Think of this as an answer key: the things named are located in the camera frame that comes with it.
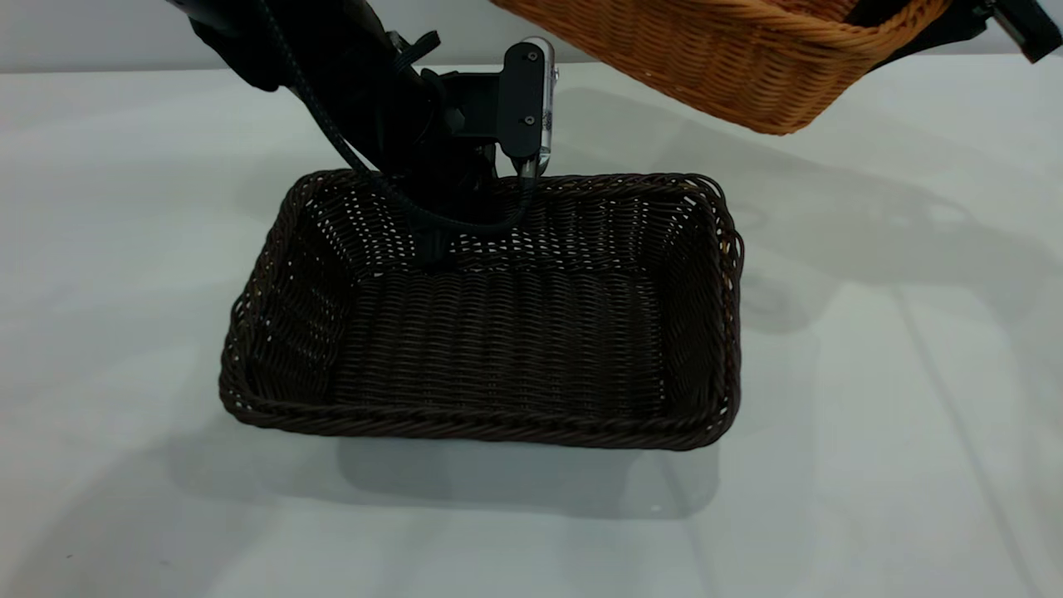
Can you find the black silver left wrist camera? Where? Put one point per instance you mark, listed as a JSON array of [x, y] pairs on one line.
[[523, 100]]

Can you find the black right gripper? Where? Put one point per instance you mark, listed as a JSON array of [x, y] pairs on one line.
[[1030, 29]]

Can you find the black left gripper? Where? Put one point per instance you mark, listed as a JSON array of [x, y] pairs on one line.
[[448, 158]]

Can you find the black wicker basket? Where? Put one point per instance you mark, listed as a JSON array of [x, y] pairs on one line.
[[498, 349]]

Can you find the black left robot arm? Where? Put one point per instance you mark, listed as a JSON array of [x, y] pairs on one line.
[[332, 50]]

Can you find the orange wicker basket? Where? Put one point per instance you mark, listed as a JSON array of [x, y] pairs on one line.
[[706, 58]]

